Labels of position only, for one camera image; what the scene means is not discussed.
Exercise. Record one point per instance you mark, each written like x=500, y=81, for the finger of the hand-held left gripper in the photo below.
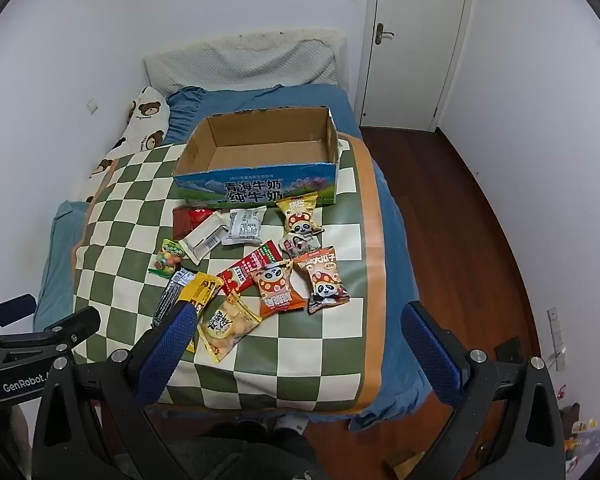
x=15, y=307
x=77, y=325

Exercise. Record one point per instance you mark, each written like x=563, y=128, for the green colourful candy packet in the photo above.
x=166, y=260

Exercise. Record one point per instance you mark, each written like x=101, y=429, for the grey white snack packet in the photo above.
x=242, y=227

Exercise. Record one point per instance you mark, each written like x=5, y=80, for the yellow panda snack packet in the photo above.
x=300, y=212

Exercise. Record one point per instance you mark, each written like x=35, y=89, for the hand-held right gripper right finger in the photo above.
x=432, y=355

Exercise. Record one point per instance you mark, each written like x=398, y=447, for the person's white sock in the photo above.
x=290, y=422

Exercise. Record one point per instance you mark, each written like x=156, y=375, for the dark red snack packet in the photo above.
x=185, y=220

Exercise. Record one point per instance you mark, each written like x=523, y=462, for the small silver snack packet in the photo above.
x=300, y=245

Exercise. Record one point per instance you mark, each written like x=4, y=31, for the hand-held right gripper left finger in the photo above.
x=172, y=347

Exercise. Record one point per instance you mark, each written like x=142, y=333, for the long red snack packet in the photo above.
x=250, y=262

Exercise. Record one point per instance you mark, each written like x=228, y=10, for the bear print pillow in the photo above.
x=145, y=120

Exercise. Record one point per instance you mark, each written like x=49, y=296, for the white door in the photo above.
x=415, y=60

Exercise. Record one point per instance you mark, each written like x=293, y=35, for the black yellow snack packet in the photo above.
x=200, y=290

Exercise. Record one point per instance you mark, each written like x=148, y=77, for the blue bedsheet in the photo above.
x=400, y=260

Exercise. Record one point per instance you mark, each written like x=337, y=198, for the white barcode snack packet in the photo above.
x=205, y=240

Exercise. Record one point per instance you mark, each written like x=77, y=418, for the white power strip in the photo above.
x=556, y=335

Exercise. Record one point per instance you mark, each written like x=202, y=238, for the white wall switch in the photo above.
x=92, y=106

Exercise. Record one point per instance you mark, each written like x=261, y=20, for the orange panda snack packet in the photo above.
x=275, y=290

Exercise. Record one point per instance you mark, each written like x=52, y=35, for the white quilted headboard cushion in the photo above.
x=240, y=62

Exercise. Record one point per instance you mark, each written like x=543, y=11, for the green white checkered mat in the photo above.
x=305, y=360

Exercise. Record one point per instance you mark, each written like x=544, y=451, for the cardboard box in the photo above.
x=260, y=152

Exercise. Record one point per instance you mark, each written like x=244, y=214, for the brown panda seed packet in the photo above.
x=325, y=280

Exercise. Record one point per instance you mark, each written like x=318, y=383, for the person's dark trouser leg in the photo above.
x=260, y=452

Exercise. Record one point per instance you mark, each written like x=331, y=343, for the clear yellow biscuit packet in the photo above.
x=227, y=327

